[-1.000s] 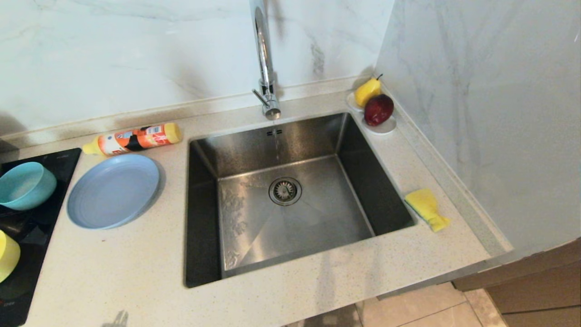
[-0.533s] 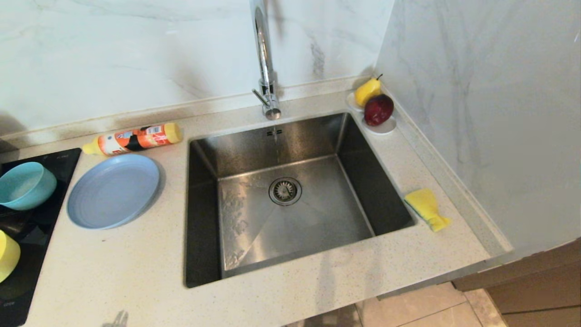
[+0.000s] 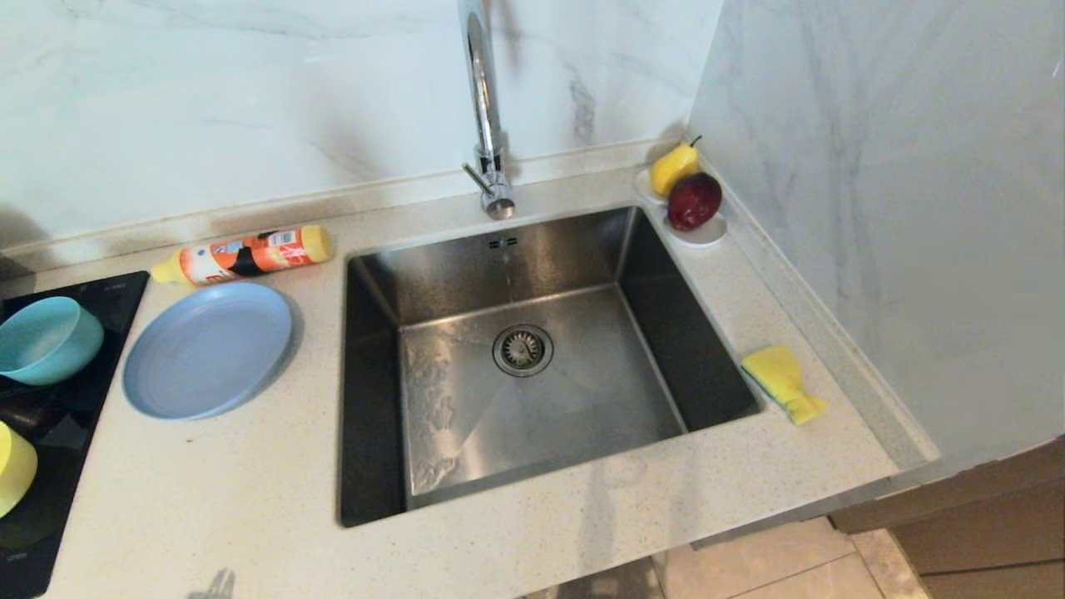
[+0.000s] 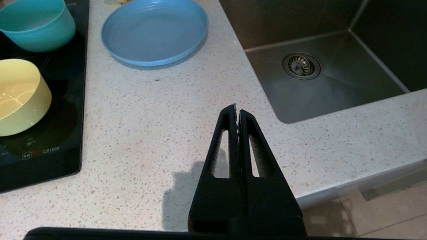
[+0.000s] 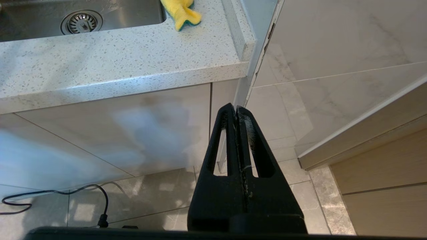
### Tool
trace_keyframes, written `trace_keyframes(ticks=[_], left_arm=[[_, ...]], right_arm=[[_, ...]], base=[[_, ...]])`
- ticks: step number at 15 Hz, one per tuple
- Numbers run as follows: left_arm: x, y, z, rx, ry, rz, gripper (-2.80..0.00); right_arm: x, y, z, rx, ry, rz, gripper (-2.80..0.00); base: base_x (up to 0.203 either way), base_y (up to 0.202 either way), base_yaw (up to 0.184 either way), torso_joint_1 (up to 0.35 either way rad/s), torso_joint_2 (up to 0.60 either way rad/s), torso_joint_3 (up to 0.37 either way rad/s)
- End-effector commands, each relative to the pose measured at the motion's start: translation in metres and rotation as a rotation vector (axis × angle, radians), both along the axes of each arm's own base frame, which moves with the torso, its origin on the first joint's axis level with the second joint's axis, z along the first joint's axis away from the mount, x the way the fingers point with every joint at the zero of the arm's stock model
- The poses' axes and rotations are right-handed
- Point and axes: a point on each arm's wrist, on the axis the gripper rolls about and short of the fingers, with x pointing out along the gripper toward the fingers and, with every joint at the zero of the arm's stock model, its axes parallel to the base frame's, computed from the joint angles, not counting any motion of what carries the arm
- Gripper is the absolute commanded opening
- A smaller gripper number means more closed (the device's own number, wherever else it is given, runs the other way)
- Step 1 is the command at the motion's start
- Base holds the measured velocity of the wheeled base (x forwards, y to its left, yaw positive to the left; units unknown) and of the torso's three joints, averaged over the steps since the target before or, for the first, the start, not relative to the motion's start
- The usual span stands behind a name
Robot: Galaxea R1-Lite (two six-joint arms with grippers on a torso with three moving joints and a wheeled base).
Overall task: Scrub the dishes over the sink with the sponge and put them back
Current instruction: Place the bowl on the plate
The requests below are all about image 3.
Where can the small white fruit dish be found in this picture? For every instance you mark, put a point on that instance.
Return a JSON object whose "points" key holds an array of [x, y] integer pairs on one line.
{"points": [[707, 237]]}

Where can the stainless steel sink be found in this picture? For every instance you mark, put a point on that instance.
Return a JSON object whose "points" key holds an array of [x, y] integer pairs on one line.
{"points": [[466, 416]]}

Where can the chrome faucet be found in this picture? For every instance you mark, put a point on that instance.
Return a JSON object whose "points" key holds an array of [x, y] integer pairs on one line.
{"points": [[485, 100]]}

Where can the yellow-green bowl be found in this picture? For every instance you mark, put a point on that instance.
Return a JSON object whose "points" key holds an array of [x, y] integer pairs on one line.
{"points": [[15, 470]]}

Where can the teal bowl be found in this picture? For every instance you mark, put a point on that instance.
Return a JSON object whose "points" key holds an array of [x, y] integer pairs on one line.
{"points": [[46, 337]]}

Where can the dark red apple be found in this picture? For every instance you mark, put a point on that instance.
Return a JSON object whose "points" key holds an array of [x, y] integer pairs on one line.
{"points": [[695, 202]]}

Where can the metal sink drain strainer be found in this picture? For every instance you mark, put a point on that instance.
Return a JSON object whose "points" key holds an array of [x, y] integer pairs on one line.
{"points": [[522, 350]]}

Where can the light wooden cabinet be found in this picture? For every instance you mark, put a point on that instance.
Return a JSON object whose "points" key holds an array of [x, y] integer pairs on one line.
{"points": [[998, 532]]}

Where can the yellow sponge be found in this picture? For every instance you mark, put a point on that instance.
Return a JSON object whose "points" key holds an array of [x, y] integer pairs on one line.
{"points": [[778, 374]]}

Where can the gray plate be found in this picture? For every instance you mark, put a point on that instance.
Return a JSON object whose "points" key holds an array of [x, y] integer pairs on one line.
{"points": [[208, 349]]}

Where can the yellow pear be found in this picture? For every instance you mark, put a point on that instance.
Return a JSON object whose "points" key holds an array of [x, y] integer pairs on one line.
{"points": [[672, 168]]}

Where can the orange dish soap bottle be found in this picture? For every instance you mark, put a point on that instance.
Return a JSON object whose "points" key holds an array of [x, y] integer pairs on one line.
{"points": [[250, 254]]}

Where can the black induction cooktop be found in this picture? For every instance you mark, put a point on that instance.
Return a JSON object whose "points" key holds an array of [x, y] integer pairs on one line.
{"points": [[50, 499]]}

